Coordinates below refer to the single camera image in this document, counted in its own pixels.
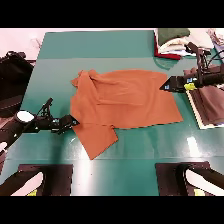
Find orange T-shirt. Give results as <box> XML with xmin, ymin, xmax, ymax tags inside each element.
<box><xmin>69</xmin><ymin>68</ymin><xmax>185</xmax><ymax>161</ymax></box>

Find brown garment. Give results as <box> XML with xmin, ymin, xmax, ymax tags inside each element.
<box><xmin>188</xmin><ymin>84</ymin><xmax>224</xmax><ymax>127</ymax></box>

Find black cable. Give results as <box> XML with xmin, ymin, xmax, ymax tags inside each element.
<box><xmin>205</xmin><ymin>49</ymin><xmax>224</xmax><ymax>68</ymax></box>

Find black garment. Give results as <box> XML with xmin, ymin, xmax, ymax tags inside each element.
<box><xmin>0</xmin><ymin>50</ymin><xmax>36</xmax><ymax>118</ymax></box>

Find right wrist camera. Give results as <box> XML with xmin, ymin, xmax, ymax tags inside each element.
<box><xmin>185</xmin><ymin>41</ymin><xmax>213</xmax><ymax>78</ymax></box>

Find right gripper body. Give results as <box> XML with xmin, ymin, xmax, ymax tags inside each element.
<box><xmin>159</xmin><ymin>75</ymin><xmax>198</xmax><ymax>94</ymax></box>

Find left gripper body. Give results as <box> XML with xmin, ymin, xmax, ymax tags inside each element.
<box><xmin>51</xmin><ymin>114</ymin><xmax>81</xmax><ymax>136</ymax></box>

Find red garment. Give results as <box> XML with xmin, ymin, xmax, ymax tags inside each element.
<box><xmin>153</xmin><ymin>29</ymin><xmax>183</xmax><ymax>61</ymax></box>

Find dark green garment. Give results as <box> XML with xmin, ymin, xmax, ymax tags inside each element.
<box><xmin>157</xmin><ymin>28</ymin><xmax>191</xmax><ymax>46</ymax></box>

